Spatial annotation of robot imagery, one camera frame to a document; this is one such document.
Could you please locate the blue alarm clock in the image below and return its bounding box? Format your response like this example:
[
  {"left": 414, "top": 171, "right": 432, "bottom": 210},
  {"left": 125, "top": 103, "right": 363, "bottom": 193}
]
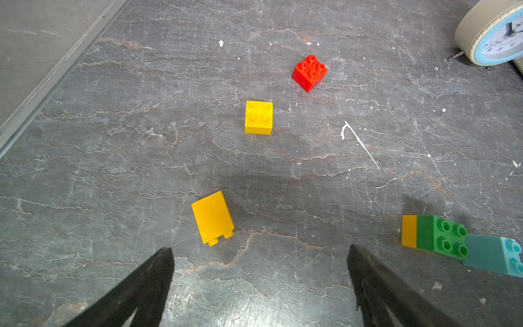
[{"left": 448, "top": 0, "right": 522, "bottom": 67}]

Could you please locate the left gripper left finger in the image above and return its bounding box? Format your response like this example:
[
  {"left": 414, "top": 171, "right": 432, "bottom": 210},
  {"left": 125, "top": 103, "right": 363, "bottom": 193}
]
[{"left": 66, "top": 247, "right": 174, "bottom": 326}]

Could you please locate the red lego brick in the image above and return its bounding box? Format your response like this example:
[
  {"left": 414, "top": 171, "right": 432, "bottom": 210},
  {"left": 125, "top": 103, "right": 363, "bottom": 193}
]
[{"left": 292, "top": 54, "right": 328, "bottom": 93}]

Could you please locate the green lego brick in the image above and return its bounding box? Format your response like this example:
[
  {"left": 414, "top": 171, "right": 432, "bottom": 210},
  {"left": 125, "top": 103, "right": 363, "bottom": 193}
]
[{"left": 416, "top": 215, "right": 469, "bottom": 261}]

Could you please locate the turquoise lego brick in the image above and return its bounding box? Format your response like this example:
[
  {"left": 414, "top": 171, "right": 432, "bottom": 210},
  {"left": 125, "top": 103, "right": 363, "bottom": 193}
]
[{"left": 463, "top": 234, "right": 522, "bottom": 278}]

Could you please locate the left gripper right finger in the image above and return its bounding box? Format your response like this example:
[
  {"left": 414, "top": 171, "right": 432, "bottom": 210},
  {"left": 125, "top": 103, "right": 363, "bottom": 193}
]
[{"left": 347, "top": 244, "right": 460, "bottom": 326}]

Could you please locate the yellow lego brick near left arm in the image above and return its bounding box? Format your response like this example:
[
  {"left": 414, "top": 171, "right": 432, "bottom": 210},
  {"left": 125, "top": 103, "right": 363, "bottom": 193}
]
[{"left": 191, "top": 192, "right": 234, "bottom": 247}]

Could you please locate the yellow lego brick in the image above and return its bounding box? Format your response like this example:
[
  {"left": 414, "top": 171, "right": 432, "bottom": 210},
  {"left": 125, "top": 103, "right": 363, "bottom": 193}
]
[
  {"left": 401, "top": 215, "right": 418, "bottom": 249},
  {"left": 245, "top": 101, "right": 273, "bottom": 135}
]

